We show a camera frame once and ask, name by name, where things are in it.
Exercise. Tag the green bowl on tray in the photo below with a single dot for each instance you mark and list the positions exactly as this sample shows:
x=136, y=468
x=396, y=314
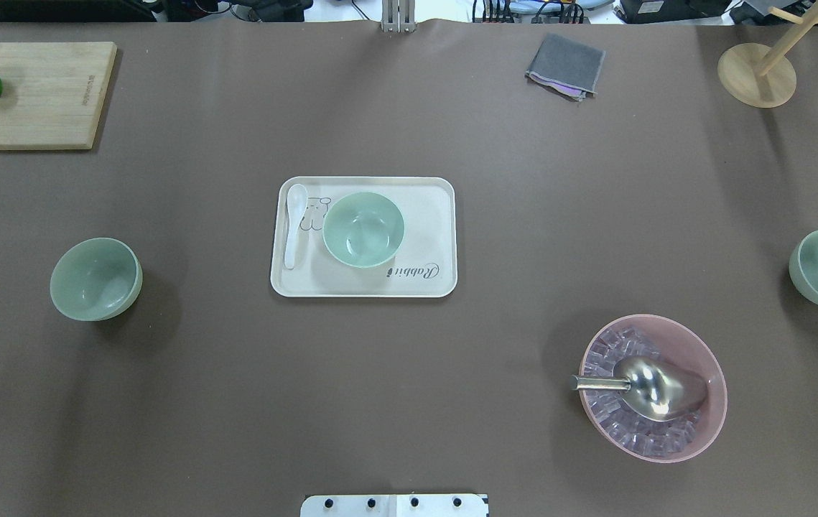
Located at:
x=363, y=229

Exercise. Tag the cream rabbit tray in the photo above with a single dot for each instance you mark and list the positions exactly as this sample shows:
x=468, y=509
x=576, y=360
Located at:
x=424, y=266

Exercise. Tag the white ceramic spoon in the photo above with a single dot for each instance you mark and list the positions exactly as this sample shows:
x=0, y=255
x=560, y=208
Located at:
x=295, y=206

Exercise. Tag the grey folded cloth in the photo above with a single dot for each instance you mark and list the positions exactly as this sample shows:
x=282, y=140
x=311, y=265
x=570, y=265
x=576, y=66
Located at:
x=570, y=68

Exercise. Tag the clear ice cubes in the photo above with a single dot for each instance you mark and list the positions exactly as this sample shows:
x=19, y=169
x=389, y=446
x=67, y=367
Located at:
x=643, y=436

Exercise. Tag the metal ice scoop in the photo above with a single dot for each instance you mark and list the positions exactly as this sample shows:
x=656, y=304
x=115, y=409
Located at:
x=656, y=390

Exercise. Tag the pink bowl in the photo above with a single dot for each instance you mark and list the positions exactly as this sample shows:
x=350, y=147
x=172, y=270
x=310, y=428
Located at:
x=681, y=347

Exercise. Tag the wooden cutting board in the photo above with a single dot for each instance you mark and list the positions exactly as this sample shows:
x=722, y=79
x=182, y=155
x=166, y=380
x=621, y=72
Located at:
x=54, y=93

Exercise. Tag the wooden mug tree stand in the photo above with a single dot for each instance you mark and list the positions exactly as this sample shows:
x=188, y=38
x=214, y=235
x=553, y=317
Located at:
x=761, y=76

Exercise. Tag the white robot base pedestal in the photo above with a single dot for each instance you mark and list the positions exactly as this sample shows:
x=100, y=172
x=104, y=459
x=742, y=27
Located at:
x=408, y=504

